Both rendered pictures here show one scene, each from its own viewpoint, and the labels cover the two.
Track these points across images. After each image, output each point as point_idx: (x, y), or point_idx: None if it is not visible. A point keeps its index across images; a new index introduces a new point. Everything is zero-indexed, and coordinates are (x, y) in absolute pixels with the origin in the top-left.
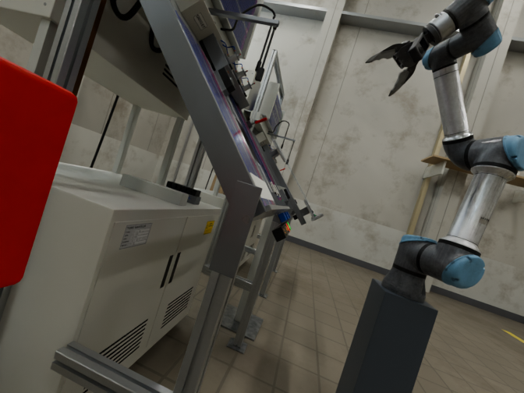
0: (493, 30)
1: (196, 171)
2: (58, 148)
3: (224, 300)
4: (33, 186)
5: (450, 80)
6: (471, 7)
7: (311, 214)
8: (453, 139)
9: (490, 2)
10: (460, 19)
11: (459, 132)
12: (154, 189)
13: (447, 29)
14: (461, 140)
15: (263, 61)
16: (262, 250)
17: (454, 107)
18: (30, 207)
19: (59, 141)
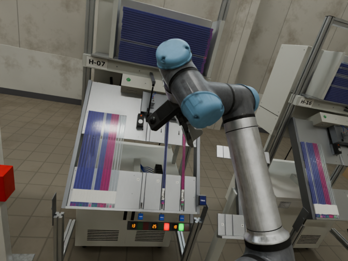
0: (180, 101)
1: (186, 158)
2: (2, 184)
3: (53, 231)
4: (0, 189)
5: (228, 144)
6: (161, 76)
7: (217, 229)
8: (244, 233)
9: (167, 69)
10: (165, 87)
11: (246, 229)
12: (133, 170)
13: (168, 96)
14: (245, 242)
15: (148, 109)
16: (216, 238)
17: (237, 185)
18: (1, 191)
19: (1, 183)
